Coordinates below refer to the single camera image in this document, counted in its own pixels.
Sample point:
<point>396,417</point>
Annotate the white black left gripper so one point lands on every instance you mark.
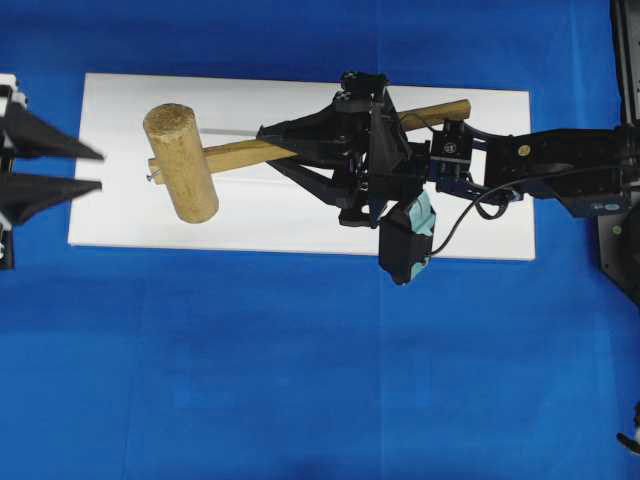
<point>25,135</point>

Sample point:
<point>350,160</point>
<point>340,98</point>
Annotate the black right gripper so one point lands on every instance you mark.
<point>363,127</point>

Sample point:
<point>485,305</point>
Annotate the wooden mallet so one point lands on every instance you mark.
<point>186,167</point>

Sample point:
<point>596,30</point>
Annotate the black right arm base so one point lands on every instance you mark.
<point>618,235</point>

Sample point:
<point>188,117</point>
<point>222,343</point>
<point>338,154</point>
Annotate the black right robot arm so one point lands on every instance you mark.
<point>586,170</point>

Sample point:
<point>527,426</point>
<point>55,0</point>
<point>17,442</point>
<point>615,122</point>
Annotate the white foam board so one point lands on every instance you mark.
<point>260,210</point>

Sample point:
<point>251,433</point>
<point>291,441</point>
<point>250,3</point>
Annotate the black teal wrist camera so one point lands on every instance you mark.
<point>406,238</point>

